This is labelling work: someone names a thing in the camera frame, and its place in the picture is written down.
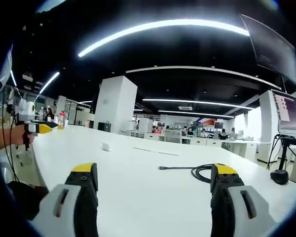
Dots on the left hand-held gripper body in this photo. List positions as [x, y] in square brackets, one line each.
[26, 111]

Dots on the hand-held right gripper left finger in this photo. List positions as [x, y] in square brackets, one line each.
[85, 212]

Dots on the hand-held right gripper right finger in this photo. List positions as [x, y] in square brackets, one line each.
[223, 209]

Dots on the white charger adapter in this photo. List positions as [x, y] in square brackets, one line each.
[106, 147]

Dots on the white desk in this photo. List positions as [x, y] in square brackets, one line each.
[148, 187]

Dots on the person's left hand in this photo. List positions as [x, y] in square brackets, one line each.
[27, 138]

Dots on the pink bottle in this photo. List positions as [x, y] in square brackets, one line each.
[61, 121]

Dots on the black box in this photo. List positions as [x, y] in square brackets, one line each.
[105, 126]

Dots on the person's dark clothing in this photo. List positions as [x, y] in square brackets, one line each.
[27, 197]

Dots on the black computer mouse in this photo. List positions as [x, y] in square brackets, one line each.
[279, 176]

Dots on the white square pillar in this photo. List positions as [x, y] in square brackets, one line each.
[114, 106]

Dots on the black laptop stand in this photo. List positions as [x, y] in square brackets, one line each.
[283, 148]

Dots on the grey office chair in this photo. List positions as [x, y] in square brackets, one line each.
[173, 136]

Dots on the open laptop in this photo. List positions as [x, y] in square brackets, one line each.
[289, 116]

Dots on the long curved ceiling light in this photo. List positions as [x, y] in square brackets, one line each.
[162, 32]

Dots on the large dark monitor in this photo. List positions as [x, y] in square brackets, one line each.
[273, 49]

